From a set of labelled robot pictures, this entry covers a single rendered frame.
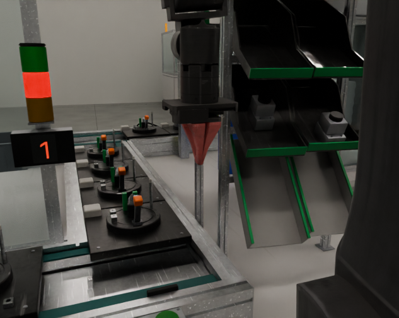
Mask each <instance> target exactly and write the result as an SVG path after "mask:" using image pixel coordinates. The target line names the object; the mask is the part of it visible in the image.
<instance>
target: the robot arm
mask: <svg viewBox="0 0 399 318"><path fill-rule="evenodd" d="M161 7H162V9H166V13H167V20H168V21H175V30H176V32H175V33H174V35H173V36H172V39H171V51H172V53H173V55H174V56H175V57H176V58H177V59H178V60H179V61H180V63H182V65H180V99H173V100H162V109H163V110H168V109H169V110H170V114H171V115H172V122H173V123H175V124H181V125H182V127H183V129H184V131H185V133H186V135H187V138H188V140H189V141H190V144H191V147H192V151H193V154H194V158H195V162H196V163H197V164H198V165H202V164H203V162H204V159H205V156H206V154H207V150H208V149H209V147H210V145H211V143H212V141H213V139H214V138H215V136H216V134H217V132H218V130H219V129H220V127H221V117H219V116H218V115H223V114H224V111H235V112H237V111H238V102H235V101H232V100H229V99H227V98H223V97H219V37H220V28H216V25H207V24H206V23H205V21H204V20H207V19H210V18H220V17H223V16H227V15H228V8H227V0H161ZM210 10H216V11H210ZM194 11H208V12H199V13H186V12H194ZM176 13H184V14H176ZM296 318H399V0H367V15H366V34H365V44H364V64H363V74H362V94H361V113H360V124H359V143H358V153H357V167H356V179H355V183H354V191H353V196H352V202H351V205H350V211H349V217H348V220H347V224H346V228H345V232H344V235H343V237H342V238H341V240H340V242H339V244H338V247H337V251H336V255H335V275H333V276H329V277H325V278H320V279H317V280H311V281H307V282H303V283H298V284H297V285H296Z"/></svg>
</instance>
